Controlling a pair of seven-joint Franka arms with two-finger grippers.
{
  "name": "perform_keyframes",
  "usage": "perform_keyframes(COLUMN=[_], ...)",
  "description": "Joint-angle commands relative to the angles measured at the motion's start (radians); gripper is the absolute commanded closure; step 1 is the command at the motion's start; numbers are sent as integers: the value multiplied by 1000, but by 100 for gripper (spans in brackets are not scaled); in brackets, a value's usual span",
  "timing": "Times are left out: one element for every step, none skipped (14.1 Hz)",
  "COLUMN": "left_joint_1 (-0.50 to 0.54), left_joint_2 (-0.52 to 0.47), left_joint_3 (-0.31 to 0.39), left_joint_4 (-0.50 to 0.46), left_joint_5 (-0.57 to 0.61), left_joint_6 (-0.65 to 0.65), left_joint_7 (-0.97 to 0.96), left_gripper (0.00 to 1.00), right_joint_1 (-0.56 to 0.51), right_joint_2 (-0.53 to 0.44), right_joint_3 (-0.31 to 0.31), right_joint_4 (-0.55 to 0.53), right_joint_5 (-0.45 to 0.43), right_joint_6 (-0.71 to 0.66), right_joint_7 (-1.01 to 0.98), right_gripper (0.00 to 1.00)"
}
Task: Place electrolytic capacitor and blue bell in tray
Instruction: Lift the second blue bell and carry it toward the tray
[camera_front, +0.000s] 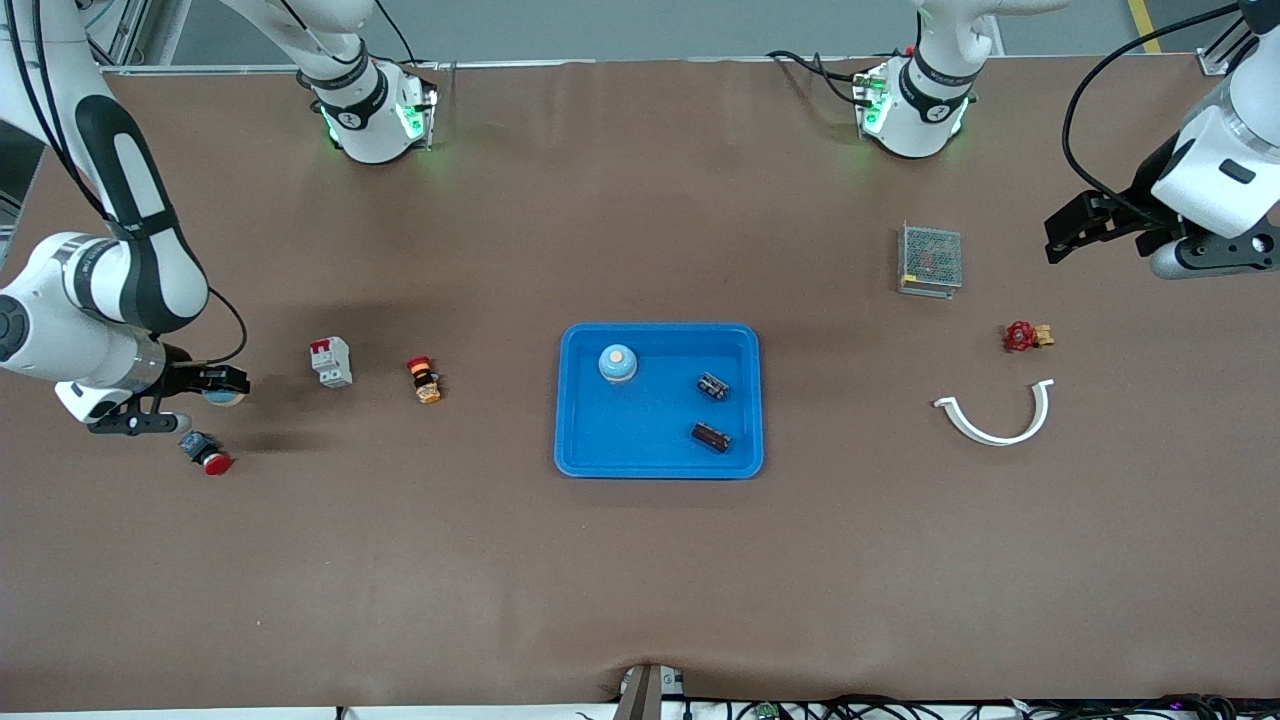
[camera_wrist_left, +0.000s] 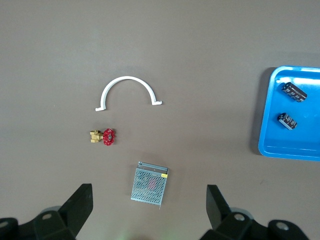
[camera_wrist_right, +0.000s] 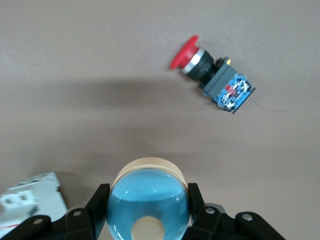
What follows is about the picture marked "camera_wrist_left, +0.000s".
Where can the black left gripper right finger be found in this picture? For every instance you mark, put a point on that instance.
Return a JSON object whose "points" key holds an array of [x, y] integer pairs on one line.
{"points": [[217, 212]]}

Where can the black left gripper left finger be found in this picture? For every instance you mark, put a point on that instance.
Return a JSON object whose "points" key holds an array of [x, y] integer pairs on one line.
{"points": [[77, 207]]}

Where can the small printed electrolytic capacitor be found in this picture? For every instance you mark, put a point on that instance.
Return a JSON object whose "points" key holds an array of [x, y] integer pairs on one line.
{"points": [[287, 121]]}

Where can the dark brown connector block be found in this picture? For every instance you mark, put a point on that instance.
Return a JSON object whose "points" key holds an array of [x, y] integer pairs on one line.
{"points": [[293, 92]]}

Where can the blue plastic tray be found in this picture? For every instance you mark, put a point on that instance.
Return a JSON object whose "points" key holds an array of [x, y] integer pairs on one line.
{"points": [[275, 140]]}

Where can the perforated metal power supply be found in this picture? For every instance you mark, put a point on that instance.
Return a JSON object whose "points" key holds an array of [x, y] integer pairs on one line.
{"points": [[147, 185]]}

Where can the brass valve red handwheel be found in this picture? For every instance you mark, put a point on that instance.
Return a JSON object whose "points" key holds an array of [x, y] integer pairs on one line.
{"points": [[108, 137]]}

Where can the white half-round pipe clamp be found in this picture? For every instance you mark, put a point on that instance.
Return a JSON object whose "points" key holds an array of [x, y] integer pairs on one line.
{"points": [[110, 87]]}

